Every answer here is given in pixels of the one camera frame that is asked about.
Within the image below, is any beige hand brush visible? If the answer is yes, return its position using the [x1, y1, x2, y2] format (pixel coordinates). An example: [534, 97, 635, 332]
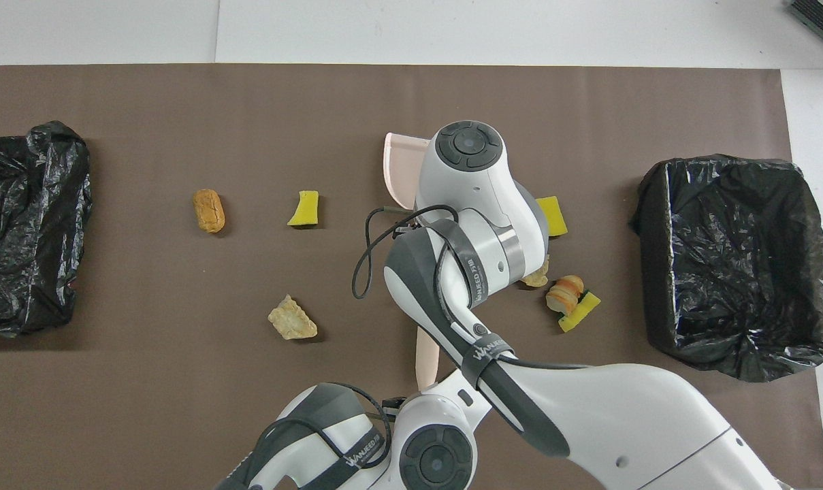
[415, 325, 441, 393]

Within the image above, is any pink plastic dustpan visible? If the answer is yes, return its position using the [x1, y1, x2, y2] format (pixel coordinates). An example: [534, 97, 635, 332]
[383, 132, 431, 212]

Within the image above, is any yellow sponge piece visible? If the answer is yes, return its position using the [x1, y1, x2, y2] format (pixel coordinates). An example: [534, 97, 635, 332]
[287, 190, 321, 227]

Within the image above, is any beige sponge chunk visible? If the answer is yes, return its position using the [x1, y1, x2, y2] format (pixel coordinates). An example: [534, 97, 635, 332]
[268, 294, 319, 341]

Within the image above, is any small beige bread chunk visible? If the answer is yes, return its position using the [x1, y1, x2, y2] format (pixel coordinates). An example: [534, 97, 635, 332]
[520, 255, 551, 288]

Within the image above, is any yellow notched sponge chunk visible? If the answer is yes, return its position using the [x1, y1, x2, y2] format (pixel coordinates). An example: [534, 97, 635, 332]
[535, 196, 568, 238]

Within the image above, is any orange striped croissant piece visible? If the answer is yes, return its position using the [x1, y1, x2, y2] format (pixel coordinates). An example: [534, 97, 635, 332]
[546, 275, 585, 315]

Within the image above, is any yellow green sponge strip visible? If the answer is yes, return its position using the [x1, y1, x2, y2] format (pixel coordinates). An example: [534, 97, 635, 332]
[558, 291, 602, 333]

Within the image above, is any orange bread roll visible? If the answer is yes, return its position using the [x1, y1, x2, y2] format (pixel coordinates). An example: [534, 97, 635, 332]
[193, 189, 226, 234]

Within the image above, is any open bin with black bag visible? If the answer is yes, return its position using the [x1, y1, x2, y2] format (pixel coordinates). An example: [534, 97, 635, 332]
[629, 154, 823, 383]

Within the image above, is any bin wrapped in black bag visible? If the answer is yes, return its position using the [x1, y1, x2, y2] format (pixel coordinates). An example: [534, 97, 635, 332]
[0, 120, 93, 337]

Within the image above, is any brown paper table mat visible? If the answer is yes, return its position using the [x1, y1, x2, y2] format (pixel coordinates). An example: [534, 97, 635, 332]
[0, 64, 823, 490]

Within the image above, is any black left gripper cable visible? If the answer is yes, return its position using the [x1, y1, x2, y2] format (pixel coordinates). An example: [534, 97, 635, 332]
[248, 383, 393, 490]

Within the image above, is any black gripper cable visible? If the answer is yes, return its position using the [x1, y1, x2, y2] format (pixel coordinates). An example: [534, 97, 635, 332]
[248, 383, 393, 490]
[351, 203, 589, 372]

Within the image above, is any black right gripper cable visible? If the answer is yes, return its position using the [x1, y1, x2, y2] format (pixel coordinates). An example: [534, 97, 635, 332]
[351, 203, 589, 372]

